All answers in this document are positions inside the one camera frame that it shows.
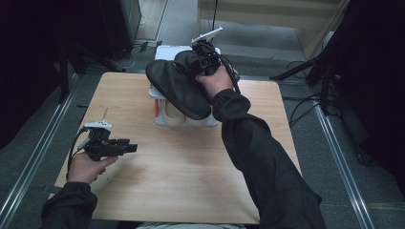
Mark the light wooden platform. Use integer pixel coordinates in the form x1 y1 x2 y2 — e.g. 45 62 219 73
197 0 352 62

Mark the black curtain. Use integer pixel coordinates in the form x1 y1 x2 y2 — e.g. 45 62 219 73
0 0 107 151
317 0 405 198

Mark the white floor cable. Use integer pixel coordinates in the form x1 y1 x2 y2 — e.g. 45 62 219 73
110 44 145 73

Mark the right hand-held gripper cable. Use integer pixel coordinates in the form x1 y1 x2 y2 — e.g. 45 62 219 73
219 52 242 95

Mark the black tripod stand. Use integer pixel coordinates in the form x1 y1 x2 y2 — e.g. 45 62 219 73
268 47 342 117

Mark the metal floor rail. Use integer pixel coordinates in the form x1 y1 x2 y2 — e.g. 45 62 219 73
0 72 81 225
312 104 377 229

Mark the black metal stand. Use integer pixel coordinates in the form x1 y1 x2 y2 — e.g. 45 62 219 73
56 40 127 105

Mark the dark cabinet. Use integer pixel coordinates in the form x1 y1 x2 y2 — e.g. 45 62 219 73
97 0 143 60

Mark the black looped floor cable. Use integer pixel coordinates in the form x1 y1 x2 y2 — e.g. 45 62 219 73
281 59 323 129

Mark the person's left hand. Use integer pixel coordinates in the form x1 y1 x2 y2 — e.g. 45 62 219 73
67 152 119 185

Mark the left hand-held gripper cable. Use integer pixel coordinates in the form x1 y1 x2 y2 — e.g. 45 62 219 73
66 126 94 179

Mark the cream clog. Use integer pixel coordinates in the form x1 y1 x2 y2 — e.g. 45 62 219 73
185 114 212 127
163 100 187 126

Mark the person's right hand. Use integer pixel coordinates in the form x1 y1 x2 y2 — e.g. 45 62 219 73
195 64 235 103

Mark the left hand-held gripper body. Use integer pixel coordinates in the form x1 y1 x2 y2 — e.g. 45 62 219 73
83 118 120 162

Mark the hand-held gripper cable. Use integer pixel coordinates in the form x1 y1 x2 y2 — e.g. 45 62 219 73
219 52 242 95
66 126 94 179

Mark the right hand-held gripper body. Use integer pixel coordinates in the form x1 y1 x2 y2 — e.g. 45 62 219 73
190 26 224 76

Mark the white shoe rack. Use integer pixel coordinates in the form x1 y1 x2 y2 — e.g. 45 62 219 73
148 45 224 129

